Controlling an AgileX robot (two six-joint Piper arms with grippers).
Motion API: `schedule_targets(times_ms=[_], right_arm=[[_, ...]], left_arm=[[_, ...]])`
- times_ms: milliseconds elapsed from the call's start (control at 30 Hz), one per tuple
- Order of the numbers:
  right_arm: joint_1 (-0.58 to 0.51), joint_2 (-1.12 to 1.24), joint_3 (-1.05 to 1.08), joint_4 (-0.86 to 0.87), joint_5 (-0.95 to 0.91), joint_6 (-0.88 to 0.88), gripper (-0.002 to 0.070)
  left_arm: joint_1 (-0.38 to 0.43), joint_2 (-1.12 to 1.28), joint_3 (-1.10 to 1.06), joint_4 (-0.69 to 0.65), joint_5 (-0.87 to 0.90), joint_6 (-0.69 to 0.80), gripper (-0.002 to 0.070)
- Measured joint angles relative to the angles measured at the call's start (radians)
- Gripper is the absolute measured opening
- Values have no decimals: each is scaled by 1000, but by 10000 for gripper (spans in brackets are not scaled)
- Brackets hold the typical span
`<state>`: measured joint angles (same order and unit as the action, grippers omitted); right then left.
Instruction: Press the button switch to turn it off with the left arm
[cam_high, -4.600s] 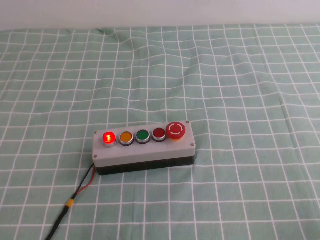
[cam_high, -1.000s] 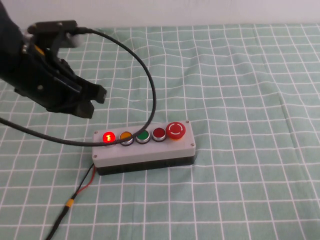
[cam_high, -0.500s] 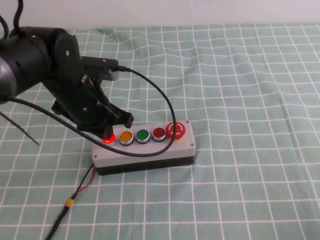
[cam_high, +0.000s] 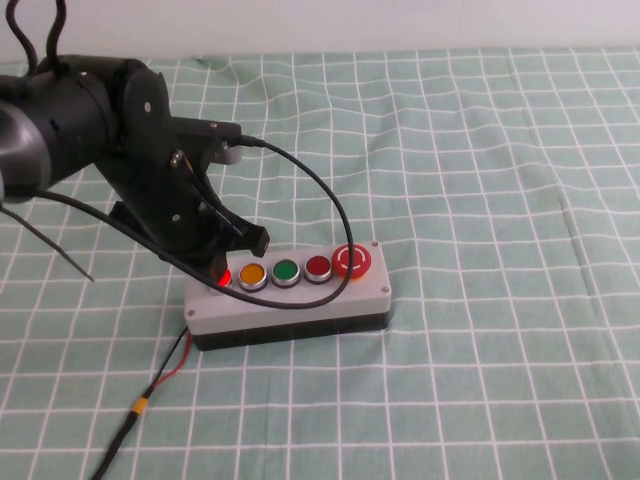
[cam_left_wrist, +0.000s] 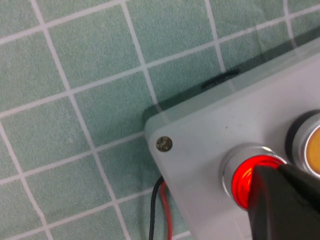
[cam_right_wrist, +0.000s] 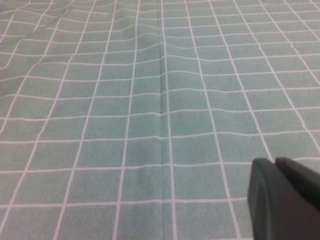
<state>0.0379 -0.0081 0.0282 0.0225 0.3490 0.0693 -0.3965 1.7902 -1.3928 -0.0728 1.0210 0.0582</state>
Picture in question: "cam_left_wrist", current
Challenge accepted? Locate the green white checked tablecloth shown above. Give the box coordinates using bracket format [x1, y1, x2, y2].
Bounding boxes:
[0, 0, 320, 240]

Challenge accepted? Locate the yellow push button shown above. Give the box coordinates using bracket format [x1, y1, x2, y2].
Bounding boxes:
[284, 109, 320, 179]

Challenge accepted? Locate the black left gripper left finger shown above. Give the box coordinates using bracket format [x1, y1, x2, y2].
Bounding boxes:
[246, 165, 320, 240]

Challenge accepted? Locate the lit red indicator button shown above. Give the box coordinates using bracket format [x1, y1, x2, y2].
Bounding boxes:
[219, 143, 288, 211]

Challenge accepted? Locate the grey black button control box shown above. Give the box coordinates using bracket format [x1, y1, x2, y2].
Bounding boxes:
[141, 32, 320, 240]

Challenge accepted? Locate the thin black wire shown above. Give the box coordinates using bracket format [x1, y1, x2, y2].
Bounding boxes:
[148, 175, 165, 240]

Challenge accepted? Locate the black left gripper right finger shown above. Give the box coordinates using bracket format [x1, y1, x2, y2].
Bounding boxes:
[277, 163, 320, 208]

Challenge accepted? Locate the thin red wire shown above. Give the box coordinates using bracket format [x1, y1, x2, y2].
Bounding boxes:
[159, 180, 174, 240]

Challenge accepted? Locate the small metal screw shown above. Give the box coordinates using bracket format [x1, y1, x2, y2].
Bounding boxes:
[155, 135, 173, 153]

